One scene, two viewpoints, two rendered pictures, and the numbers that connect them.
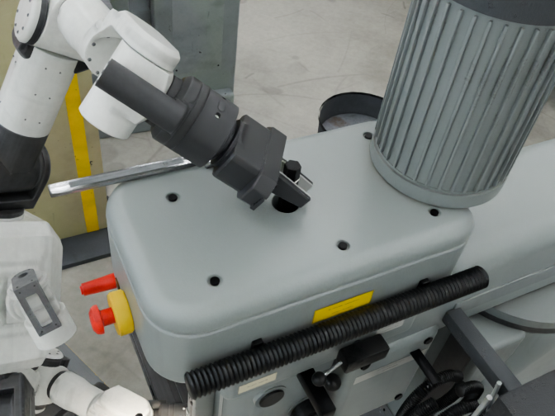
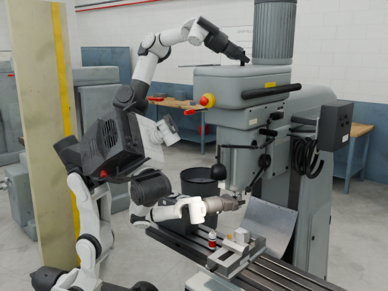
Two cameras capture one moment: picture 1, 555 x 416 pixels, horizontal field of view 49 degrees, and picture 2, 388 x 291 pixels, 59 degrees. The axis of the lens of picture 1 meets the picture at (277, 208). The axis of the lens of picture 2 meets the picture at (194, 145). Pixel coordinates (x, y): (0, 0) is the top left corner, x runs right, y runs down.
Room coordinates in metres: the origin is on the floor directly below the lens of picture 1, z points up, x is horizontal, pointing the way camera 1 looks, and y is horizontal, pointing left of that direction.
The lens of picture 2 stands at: (-0.89, 0.59, 1.96)
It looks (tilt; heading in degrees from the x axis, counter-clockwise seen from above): 16 degrees down; 346
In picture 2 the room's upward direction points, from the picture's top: straight up
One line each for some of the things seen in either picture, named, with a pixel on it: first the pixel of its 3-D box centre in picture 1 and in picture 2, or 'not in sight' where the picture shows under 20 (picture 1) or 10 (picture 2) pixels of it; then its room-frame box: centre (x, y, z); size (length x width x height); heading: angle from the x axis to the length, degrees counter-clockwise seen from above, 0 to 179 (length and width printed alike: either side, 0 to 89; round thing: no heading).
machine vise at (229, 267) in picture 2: not in sight; (238, 249); (0.53, -0.01, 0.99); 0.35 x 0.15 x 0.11; 124
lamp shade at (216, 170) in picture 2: not in sight; (218, 170); (0.39, 0.15, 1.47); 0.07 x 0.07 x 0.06
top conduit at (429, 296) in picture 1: (348, 323); (273, 90); (0.47, -0.12, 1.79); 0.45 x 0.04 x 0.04; 123
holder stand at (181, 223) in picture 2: not in sight; (178, 211); (0.92, 0.22, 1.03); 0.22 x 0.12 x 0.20; 36
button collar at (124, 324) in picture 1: (120, 312); (208, 100); (0.45, 0.18, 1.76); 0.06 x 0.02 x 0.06; 33
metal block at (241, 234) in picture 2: not in sight; (241, 236); (0.54, -0.03, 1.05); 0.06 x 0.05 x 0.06; 34
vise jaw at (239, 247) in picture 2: not in sight; (235, 245); (0.51, 0.02, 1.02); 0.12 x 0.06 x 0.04; 34
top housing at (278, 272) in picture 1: (288, 238); (243, 84); (0.58, -0.02, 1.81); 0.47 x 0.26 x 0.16; 123
